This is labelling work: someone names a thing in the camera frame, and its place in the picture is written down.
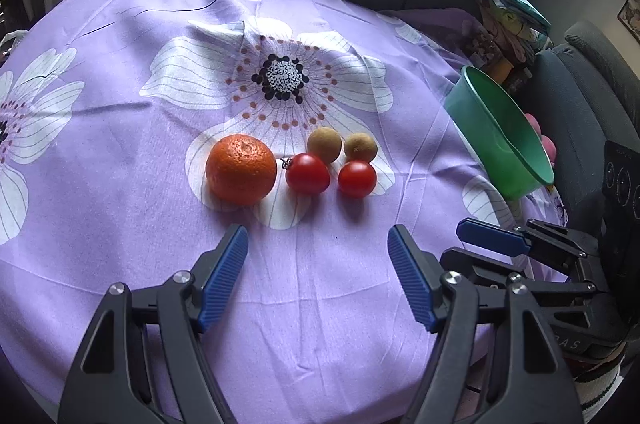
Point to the tan longan right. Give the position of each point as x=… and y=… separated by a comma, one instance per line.
x=359, y=146

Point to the red tomato with stem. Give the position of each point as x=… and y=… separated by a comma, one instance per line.
x=306, y=174

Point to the tan longan left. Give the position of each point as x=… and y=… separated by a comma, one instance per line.
x=325, y=143

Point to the red cherry tomato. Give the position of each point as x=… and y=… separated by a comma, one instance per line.
x=357, y=179

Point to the dark grey armchair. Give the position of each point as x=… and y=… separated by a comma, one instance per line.
x=583, y=93

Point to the orange mandarin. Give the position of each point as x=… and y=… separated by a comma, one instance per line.
x=241, y=170

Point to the striped sleeve forearm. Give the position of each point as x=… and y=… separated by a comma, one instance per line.
x=597, y=385

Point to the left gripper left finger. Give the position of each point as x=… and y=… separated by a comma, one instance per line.
x=111, y=380

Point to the pink plush toy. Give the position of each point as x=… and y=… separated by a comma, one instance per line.
x=546, y=142

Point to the framed wall picture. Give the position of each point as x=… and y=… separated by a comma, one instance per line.
x=629, y=16

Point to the green plastic bowl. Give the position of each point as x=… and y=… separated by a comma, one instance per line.
x=500, y=135

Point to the purple floral tablecloth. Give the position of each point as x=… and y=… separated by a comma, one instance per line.
x=108, y=111

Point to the tan longan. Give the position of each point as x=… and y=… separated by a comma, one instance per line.
x=359, y=146
x=325, y=143

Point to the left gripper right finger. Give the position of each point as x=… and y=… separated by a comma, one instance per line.
x=500, y=367

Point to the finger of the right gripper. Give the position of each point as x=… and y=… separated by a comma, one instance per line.
x=505, y=276
x=500, y=236

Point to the pile of colourful clutter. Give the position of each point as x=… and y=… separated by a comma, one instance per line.
x=520, y=31

